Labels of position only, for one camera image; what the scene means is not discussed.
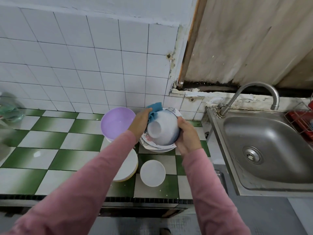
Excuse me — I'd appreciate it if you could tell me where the stack of floral plates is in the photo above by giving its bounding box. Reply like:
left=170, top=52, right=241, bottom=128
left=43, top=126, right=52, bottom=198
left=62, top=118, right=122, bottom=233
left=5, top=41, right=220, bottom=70
left=138, top=106, right=183, bottom=154

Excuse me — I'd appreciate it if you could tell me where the person's left hand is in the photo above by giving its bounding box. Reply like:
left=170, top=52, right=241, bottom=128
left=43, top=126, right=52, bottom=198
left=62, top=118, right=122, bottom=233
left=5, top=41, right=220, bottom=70
left=128, top=107, right=153, bottom=143

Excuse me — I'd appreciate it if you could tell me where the weathered wooden board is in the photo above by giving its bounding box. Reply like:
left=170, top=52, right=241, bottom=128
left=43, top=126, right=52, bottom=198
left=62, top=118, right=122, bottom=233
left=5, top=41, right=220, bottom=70
left=178, top=0, right=313, bottom=91

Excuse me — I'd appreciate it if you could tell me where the small white bowl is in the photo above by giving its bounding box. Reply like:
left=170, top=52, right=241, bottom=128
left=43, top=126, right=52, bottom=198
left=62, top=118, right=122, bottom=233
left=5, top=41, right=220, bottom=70
left=140, top=159, right=167, bottom=188
left=147, top=109, right=181, bottom=146

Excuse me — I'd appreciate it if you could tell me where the stainless steel sink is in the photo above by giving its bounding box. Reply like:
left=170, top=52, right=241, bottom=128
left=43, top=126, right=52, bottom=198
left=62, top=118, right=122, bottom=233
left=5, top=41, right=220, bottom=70
left=205, top=106, right=313, bottom=198

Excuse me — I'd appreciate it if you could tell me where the metal wire dish rack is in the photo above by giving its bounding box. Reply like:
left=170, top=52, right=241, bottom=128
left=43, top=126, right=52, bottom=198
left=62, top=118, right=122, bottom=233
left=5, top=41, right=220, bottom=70
left=285, top=93, right=313, bottom=142

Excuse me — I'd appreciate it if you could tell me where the person's right forearm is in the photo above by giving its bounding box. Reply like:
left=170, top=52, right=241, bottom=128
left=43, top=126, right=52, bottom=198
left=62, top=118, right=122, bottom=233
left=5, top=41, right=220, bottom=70
left=182, top=148, right=251, bottom=235

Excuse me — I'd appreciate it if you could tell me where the chrome faucet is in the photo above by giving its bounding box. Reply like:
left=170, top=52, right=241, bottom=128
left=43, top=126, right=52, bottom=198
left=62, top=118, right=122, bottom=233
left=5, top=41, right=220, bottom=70
left=216, top=82, right=281, bottom=118

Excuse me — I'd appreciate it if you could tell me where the purple plastic bowl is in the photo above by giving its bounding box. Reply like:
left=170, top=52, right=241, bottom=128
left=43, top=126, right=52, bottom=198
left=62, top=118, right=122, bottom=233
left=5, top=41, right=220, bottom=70
left=101, top=106, right=137, bottom=142

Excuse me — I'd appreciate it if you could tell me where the person's left forearm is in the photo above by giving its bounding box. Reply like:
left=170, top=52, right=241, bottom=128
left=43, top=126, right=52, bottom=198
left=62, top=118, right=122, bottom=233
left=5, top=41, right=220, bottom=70
left=2, top=131, right=139, bottom=235

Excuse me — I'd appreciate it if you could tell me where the person's right hand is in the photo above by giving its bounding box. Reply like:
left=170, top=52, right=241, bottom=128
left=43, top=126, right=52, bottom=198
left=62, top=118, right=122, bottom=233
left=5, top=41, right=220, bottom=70
left=175, top=116, right=202, bottom=156

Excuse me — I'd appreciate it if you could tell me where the blue cleaning cloth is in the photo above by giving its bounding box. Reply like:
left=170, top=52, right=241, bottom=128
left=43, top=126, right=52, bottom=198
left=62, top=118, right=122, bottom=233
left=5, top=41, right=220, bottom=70
left=147, top=102, right=164, bottom=123

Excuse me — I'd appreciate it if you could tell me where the clear bottle with green liquid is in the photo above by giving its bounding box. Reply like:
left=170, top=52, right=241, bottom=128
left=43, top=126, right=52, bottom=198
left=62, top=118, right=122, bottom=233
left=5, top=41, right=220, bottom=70
left=0, top=93, right=25, bottom=123

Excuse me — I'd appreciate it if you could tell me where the green checkered tile countertop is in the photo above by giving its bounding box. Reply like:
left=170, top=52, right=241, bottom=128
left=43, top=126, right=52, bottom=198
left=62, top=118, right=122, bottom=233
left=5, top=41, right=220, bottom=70
left=0, top=108, right=213, bottom=205

